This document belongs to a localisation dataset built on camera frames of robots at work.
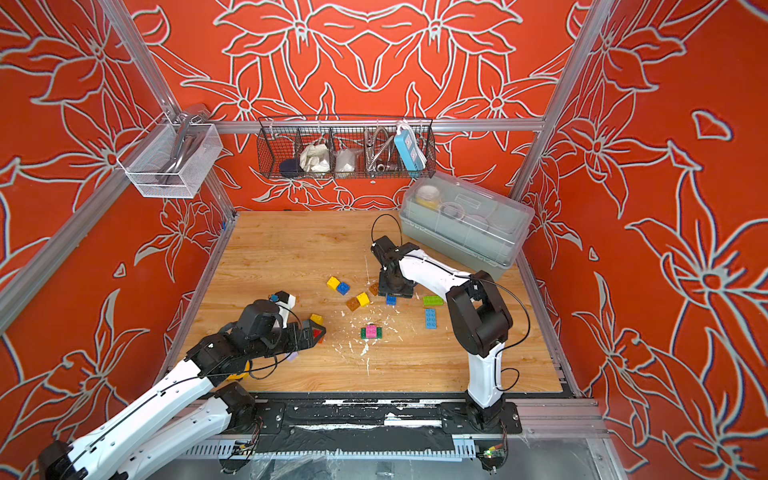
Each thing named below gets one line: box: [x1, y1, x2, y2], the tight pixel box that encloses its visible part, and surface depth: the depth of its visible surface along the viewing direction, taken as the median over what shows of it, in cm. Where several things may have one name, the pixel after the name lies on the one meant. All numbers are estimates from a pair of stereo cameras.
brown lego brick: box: [346, 297, 361, 312], surface depth 94 cm
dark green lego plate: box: [360, 325, 383, 339], surface depth 87 cm
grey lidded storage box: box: [399, 172, 535, 280], surface depth 96 cm
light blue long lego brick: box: [425, 308, 437, 329], surface depth 92 cm
